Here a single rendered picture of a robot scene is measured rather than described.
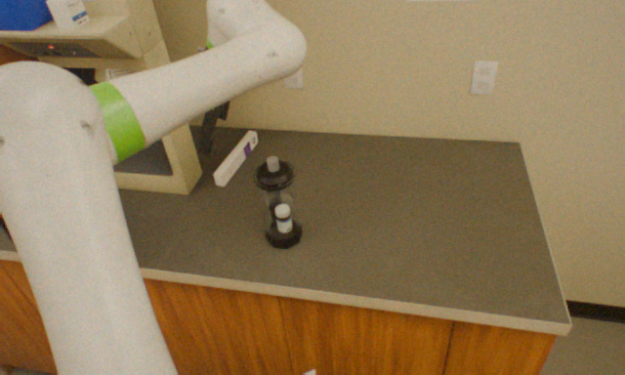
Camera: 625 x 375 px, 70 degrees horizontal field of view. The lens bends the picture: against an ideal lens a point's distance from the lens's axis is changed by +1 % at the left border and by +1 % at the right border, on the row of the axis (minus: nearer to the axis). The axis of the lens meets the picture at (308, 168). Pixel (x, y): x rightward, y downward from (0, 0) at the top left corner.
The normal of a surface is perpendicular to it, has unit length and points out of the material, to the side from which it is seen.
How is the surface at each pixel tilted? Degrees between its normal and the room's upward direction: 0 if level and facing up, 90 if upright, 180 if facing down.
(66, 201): 55
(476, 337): 90
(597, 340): 0
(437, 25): 90
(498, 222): 0
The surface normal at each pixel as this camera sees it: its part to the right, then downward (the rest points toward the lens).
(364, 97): -0.21, 0.61
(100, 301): 0.53, -0.18
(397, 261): -0.07, -0.79
